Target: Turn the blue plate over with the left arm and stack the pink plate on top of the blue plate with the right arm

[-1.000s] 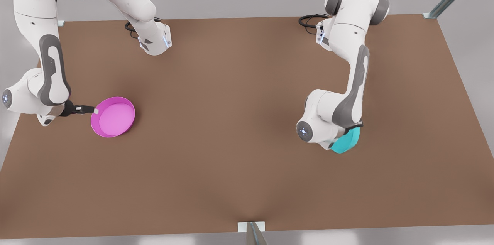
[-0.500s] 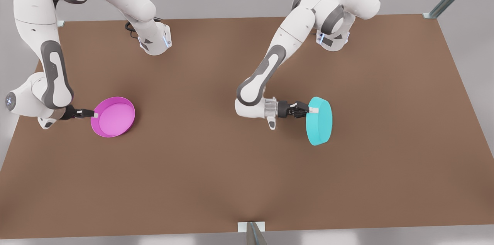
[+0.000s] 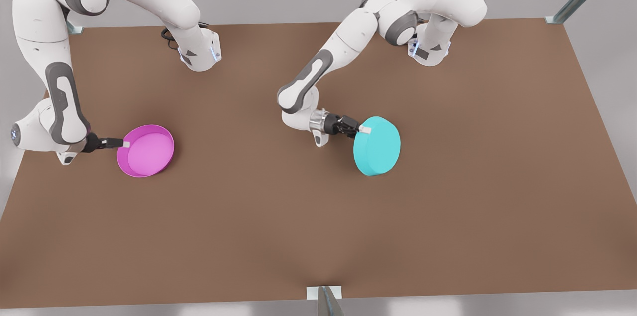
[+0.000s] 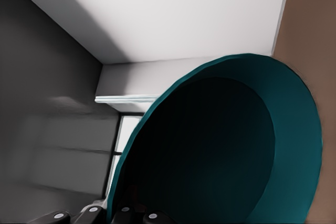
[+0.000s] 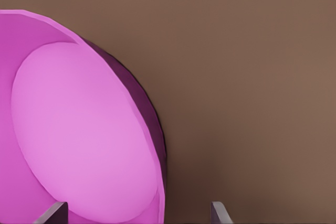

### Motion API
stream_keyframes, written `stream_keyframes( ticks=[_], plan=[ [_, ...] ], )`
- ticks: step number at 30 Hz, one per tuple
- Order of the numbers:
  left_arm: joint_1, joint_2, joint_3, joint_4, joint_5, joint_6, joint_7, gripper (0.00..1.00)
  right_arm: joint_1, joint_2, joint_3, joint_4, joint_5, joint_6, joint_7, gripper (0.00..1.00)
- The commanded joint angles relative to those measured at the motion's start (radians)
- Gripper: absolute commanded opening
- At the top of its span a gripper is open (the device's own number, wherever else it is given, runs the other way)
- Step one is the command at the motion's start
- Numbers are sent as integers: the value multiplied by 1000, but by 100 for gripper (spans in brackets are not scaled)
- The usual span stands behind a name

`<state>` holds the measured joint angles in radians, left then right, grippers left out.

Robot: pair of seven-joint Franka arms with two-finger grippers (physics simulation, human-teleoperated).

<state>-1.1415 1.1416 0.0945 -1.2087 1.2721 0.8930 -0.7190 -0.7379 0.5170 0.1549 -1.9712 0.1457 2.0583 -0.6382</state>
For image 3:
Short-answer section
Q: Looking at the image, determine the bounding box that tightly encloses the blue plate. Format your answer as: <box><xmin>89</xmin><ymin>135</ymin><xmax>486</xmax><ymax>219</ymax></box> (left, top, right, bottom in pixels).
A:
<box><xmin>353</xmin><ymin>116</ymin><xmax>402</xmax><ymax>176</ymax></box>

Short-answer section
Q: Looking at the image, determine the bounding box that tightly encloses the pink plate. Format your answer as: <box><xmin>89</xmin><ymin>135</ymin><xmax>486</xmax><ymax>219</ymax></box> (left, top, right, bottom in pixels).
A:
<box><xmin>117</xmin><ymin>124</ymin><xmax>175</xmax><ymax>178</ymax></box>

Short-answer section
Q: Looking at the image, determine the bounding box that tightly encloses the black cable loop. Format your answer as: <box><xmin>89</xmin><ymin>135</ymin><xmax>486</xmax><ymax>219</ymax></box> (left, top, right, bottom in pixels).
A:
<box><xmin>161</xmin><ymin>21</ymin><xmax>211</xmax><ymax>51</ymax></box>

